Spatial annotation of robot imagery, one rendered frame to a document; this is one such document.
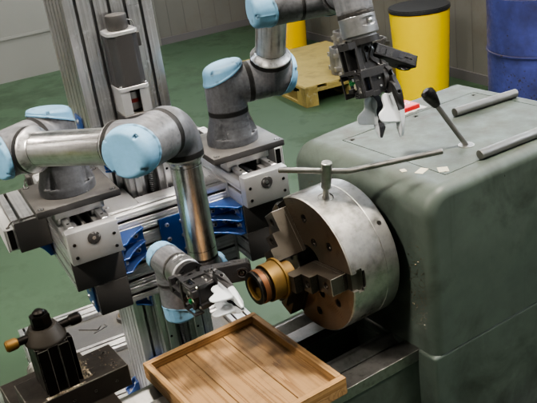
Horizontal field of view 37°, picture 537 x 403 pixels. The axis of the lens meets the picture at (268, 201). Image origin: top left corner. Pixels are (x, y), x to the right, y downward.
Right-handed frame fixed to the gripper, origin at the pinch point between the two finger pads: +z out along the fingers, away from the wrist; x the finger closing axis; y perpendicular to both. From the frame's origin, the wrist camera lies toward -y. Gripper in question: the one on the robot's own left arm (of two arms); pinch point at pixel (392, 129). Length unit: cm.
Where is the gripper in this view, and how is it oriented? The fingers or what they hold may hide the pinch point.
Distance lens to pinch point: 166.4
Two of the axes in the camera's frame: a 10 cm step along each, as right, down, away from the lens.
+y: -8.3, 3.2, -4.6
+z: 2.7, 9.5, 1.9
